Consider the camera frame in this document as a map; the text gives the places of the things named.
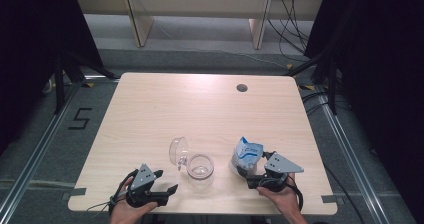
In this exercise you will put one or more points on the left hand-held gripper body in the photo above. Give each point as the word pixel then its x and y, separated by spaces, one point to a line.
pixel 141 177

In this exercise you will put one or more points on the white and blue pouch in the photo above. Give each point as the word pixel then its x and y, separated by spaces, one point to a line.
pixel 246 154

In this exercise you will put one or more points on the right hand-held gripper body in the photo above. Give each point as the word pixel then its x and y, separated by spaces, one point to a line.
pixel 280 165

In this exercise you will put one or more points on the light wooden shelf unit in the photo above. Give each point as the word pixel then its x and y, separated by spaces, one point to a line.
pixel 140 30

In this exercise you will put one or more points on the black metal stand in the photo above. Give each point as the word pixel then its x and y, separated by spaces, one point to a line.
pixel 332 94
pixel 59 90

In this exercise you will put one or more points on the black curtain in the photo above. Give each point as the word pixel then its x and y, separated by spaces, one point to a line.
pixel 383 67
pixel 26 50

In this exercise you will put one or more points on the person's right hand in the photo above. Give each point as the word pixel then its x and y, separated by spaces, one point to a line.
pixel 286 200

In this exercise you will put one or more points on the yellow black tape piece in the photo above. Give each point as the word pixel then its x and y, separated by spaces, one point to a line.
pixel 289 65
pixel 88 84
pixel 307 87

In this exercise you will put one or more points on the clear glass jar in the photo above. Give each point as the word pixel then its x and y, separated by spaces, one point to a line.
pixel 200 170

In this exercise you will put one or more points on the grey tape strip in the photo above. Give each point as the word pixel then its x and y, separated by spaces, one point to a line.
pixel 75 193
pixel 331 199

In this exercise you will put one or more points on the aluminium floor rail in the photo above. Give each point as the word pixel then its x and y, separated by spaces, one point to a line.
pixel 346 150
pixel 40 144

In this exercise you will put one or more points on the person's left hand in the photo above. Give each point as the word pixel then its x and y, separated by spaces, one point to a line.
pixel 123 212

